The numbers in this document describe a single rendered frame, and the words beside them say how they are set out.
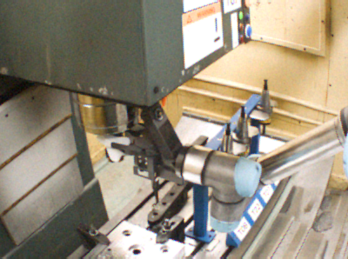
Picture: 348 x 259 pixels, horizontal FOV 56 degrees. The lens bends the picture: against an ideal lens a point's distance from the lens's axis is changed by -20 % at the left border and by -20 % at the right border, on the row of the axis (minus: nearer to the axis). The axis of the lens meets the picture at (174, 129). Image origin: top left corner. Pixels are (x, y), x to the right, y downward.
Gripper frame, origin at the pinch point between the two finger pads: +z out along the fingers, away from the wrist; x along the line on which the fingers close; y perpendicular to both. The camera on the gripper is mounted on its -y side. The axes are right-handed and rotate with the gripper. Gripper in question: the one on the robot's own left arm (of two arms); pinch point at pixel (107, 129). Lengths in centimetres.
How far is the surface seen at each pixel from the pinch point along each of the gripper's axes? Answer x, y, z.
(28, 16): -11.6, -31.2, 12.3
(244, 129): 37.3, 14.9, -20.9
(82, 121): -7.8, -6.1, 0.8
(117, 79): -13.6, -20.8, -13.7
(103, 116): -6.9, -8.0, -4.7
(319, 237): 53, 69, -61
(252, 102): 60, 18, -17
